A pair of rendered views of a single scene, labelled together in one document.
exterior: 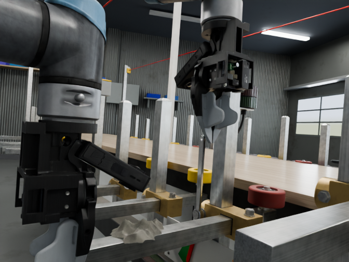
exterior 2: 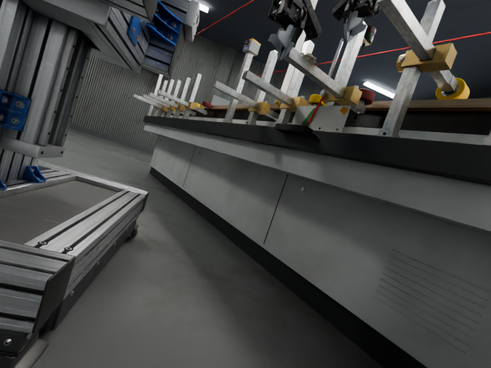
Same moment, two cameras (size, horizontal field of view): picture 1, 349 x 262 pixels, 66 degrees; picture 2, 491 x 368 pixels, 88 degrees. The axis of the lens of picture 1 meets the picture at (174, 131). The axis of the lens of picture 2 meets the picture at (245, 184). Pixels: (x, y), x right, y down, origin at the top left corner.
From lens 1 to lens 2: 0.70 m
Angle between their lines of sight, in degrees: 3
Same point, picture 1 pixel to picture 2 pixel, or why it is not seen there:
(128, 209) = (278, 93)
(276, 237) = not seen: outside the picture
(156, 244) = (313, 69)
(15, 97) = (129, 88)
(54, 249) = (285, 33)
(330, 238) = (407, 11)
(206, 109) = (351, 20)
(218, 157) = (344, 61)
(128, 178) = (315, 23)
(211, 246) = (327, 109)
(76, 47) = not seen: outside the picture
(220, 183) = (342, 75)
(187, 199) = not seen: hidden behind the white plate
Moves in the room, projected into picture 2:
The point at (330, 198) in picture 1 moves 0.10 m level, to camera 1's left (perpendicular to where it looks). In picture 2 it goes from (404, 58) to (372, 48)
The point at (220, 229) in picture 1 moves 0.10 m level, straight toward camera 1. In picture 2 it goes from (339, 90) to (343, 77)
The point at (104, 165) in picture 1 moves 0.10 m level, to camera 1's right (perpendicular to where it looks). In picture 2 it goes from (310, 9) to (343, 20)
